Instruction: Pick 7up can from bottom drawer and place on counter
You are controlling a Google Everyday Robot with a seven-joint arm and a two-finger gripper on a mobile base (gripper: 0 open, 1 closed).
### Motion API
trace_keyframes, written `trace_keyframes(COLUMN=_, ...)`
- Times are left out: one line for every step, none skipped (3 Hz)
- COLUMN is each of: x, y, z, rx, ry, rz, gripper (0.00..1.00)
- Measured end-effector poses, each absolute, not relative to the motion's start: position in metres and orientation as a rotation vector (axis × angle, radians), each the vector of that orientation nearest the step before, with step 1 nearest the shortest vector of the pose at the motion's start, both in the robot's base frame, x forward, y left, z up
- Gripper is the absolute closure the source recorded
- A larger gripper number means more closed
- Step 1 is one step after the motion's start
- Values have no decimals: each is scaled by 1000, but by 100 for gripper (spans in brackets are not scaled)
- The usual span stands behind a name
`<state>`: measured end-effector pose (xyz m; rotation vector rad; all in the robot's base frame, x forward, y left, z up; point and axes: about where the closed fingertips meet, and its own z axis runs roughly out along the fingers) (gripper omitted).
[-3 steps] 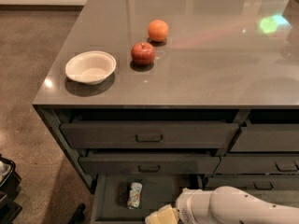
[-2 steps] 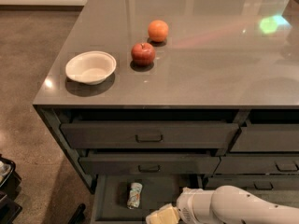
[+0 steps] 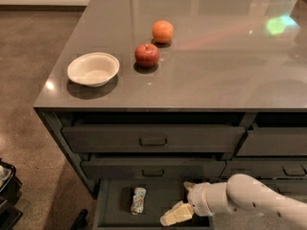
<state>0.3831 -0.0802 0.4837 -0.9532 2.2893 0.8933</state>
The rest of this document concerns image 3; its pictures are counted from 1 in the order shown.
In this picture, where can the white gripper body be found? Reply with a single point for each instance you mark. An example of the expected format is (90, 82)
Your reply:
(196, 197)

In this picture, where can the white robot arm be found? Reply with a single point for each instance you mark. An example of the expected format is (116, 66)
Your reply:
(240, 194)

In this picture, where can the open bottom left drawer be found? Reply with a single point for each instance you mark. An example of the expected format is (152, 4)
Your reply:
(115, 199)

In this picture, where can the middle right drawer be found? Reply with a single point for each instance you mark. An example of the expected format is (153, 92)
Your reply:
(267, 169)

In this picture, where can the top right drawer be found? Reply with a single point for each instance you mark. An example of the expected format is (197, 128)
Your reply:
(275, 141)

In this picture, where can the middle left drawer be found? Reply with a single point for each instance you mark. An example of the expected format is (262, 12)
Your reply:
(151, 167)

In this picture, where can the dark grey counter cabinet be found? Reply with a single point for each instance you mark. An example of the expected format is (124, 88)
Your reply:
(232, 63)

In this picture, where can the top left drawer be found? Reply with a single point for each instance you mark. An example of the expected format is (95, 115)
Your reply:
(152, 138)

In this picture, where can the black object on floor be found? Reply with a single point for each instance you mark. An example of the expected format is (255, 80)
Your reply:
(80, 222)

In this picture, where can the red apple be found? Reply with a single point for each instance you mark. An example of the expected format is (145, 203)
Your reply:
(146, 55)

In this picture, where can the white bowl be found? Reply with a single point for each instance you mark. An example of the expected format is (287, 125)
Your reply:
(93, 70)

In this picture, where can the orange fruit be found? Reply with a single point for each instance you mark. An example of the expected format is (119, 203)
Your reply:
(162, 31)

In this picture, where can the black tray rack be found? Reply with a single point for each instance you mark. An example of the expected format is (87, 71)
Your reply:
(10, 193)

